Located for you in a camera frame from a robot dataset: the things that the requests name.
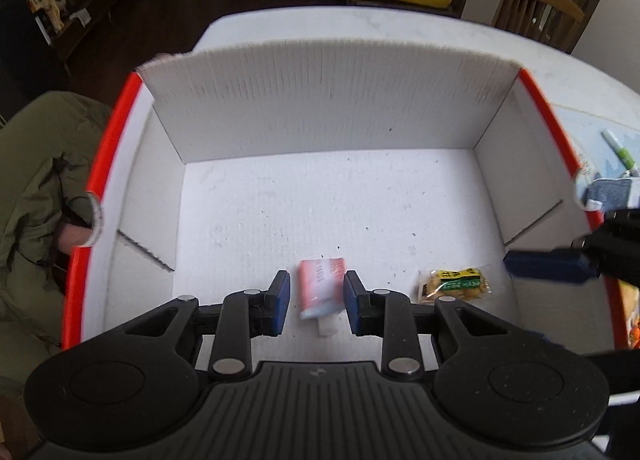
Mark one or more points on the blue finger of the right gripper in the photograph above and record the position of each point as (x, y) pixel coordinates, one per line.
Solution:
(558, 265)

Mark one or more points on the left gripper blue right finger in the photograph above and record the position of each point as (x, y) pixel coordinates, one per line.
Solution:
(356, 299)

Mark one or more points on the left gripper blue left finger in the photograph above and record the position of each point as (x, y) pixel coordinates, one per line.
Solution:
(275, 306)

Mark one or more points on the pink tube keychain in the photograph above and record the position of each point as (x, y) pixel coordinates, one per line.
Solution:
(320, 292)

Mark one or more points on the blue white tissue pack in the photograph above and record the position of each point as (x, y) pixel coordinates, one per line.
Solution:
(612, 194)

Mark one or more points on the green white glue pen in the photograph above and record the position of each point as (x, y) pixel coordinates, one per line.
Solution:
(621, 152)

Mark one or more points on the small yellow snack packet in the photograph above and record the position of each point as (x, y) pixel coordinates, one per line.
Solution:
(466, 284)

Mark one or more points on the packaged toast slice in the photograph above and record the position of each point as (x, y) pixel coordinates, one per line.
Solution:
(631, 307)

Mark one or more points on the person's left hand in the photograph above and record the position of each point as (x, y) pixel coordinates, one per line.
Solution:
(68, 236)

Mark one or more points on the red cardboard box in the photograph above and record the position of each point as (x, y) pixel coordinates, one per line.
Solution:
(225, 165)

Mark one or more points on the wooden chair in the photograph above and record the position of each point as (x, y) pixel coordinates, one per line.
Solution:
(553, 23)

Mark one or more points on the green jacket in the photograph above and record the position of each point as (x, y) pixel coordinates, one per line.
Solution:
(47, 151)

